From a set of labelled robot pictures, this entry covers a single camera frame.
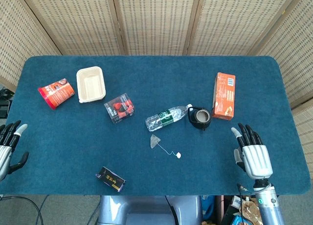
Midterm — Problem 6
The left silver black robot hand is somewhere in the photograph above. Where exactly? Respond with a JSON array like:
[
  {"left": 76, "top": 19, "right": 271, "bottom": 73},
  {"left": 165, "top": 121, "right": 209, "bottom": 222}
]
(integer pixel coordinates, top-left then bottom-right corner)
[{"left": 0, "top": 120, "right": 29, "bottom": 181}]

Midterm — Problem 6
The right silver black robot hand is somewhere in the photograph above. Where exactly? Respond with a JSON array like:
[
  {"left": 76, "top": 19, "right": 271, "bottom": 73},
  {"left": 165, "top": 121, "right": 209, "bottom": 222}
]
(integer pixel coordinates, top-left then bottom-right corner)
[{"left": 231, "top": 123, "right": 274, "bottom": 180}]

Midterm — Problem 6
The tea bag with string tag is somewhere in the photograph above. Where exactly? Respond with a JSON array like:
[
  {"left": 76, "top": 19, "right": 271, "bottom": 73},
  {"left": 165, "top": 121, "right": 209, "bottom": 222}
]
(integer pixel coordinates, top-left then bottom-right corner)
[{"left": 149, "top": 134, "right": 182, "bottom": 159}]

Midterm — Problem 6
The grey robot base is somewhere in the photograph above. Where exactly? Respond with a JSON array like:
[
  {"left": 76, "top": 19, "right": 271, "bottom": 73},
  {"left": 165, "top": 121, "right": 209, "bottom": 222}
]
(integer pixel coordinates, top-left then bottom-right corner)
[{"left": 97, "top": 195, "right": 203, "bottom": 225}]

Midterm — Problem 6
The brown snack bag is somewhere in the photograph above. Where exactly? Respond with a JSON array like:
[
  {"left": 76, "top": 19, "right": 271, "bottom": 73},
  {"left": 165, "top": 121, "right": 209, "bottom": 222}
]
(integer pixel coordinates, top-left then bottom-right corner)
[{"left": 241, "top": 201, "right": 263, "bottom": 225}]

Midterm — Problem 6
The black electronic device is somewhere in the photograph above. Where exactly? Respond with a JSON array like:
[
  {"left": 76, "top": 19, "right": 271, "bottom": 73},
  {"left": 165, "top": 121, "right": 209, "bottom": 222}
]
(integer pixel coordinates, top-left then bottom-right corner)
[{"left": 0, "top": 87, "right": 13, "bottom": 119}]

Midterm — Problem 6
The white printed box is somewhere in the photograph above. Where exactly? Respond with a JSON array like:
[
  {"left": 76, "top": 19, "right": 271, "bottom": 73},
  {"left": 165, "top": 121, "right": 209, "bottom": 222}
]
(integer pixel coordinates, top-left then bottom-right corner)
[{"left": 231, "top": 195, "right": 246, "bottom": 209}]

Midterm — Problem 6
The blue package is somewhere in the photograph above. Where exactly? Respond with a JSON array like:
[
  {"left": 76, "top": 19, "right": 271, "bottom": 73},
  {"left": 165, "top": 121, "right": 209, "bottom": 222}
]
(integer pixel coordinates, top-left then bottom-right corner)
[{"left": 201, "top": 195, "right": 216, "bottom": 221}]

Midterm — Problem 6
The orange carton box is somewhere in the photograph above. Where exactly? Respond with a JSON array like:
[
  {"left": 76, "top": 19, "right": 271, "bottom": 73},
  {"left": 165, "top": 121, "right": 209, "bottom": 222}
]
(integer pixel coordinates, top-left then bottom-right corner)
[{"left": 211, "top": 72, "right": 236, "bottom": 121}]

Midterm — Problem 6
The red instant noodle cup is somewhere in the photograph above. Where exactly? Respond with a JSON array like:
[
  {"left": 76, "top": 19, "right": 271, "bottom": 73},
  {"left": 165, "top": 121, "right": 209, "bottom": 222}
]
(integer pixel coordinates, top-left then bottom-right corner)
[{"left": 37, "top": 78, "right": 75, "bottom": 110}]

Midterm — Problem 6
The clear plastic water bottle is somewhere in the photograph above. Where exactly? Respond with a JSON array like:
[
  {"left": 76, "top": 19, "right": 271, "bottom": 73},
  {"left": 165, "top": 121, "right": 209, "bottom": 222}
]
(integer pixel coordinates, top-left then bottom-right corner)
[{"left": 145, "top": 104, "right": 194, "bottom": 133}]

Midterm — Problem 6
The beige plastic food container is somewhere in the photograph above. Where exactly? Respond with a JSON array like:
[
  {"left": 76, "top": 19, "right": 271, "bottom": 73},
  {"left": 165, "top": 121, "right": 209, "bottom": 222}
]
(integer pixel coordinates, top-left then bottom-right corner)
[{"left": 76, "top": 66, "right": 107, "bottom": 104}]

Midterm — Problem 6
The black box with gold text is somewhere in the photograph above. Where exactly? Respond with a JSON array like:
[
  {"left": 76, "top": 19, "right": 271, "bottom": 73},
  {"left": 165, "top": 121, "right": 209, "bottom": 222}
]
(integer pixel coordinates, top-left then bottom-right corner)
[{"left": 94, "top": 166, "right": 126, "bottom": 193}]

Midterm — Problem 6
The clear box with red items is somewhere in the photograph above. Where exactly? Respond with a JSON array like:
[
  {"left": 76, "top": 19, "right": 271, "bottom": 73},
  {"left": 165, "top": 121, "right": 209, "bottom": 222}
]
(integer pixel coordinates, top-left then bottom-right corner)
[{"left": 104, "top": 92, "right": 136, "bottom": 125}]

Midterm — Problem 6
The blue table cloth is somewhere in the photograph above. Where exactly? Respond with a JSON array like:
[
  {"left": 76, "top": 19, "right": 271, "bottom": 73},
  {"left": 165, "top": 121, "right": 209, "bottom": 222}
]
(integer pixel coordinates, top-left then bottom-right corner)
[{"left": 0, "top": 55, "right": 312, "bottom": 196}]

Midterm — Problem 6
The black cable with metal plug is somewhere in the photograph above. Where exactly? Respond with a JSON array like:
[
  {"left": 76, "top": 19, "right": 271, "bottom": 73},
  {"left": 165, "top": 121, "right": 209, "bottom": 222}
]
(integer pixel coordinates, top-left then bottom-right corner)
[{"left": 236, "top": 183, "right": 252, "bottom": 225}]

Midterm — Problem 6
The black floor cable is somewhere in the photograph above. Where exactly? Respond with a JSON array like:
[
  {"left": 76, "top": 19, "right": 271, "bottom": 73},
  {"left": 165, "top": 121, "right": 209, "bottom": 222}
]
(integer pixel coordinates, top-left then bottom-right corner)
[{"left": 0, "top": 195, "right": 49, "bottom": 225}]

